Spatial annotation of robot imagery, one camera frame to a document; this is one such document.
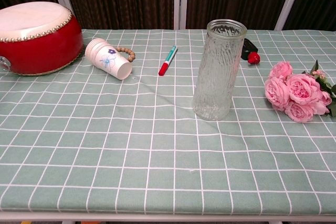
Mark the red and green marker pen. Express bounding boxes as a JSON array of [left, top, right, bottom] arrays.
[[158, 46, 179, 76]]

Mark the red drum white skin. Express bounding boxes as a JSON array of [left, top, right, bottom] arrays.
[[0, 1, 84, 76]]

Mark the wooden bead bracelet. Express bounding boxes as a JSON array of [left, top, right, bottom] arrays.
[[116, 46, 137, 63]]

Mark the white table frame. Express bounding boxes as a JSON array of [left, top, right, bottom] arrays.
[[0, 209, 336, 222]]

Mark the pink artificial rose bouquet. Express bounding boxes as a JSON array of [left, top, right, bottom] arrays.
[[264, 60, 336, 123]]

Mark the green white grid tablecloth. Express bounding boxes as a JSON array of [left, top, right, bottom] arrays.
[[0, 28, 336, 213]]

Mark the textured clear glass vase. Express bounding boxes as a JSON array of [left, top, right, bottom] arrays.
[[192, 19, 248, 122]]

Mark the black clip with red ornament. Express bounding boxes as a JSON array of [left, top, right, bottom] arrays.
[[241, 38, 261, 65]]

